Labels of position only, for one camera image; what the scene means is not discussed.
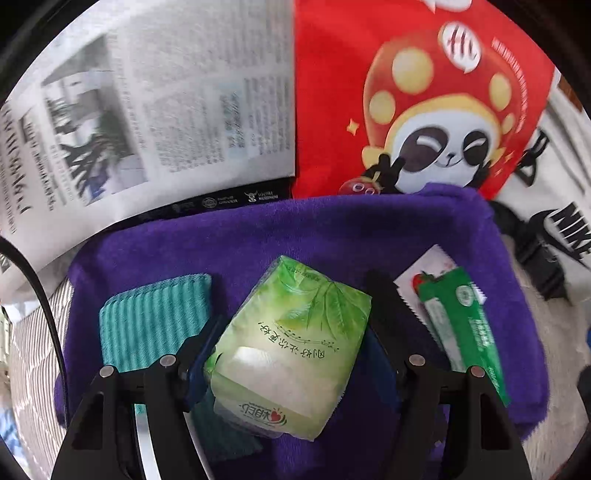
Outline black cable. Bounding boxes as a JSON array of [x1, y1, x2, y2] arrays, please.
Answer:
[[0, 235, 70, 416]]

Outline red panda paper bag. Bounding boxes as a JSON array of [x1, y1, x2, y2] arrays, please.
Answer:
[[294, 1, 555, 199]]

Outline purple towel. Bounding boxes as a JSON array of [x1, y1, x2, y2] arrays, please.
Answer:
[[64, 185, 549, 479]]

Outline striped quilted mattress cover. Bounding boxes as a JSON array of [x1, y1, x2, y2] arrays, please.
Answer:
[[6, 301, 65, 479]]

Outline folded newspaper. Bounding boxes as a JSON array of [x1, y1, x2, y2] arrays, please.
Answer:
[[1, 1, 296, 291]]

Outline white Nike waist bag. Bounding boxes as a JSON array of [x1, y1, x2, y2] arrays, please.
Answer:
[[496, 85, 590, 303]]

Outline green tissue pack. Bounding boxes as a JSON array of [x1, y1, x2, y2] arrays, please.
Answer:
[[204, 256, 372, 441]]

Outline teal striped cloth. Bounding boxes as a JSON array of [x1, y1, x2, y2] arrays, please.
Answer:
[[98, 272, 213, 416]]

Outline green snack packet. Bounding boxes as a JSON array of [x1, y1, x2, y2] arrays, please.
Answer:
[[416, 267, 511, 405]]

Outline small white fruit sachet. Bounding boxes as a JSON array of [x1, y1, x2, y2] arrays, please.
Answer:
[[393, 244, 488, 351]]

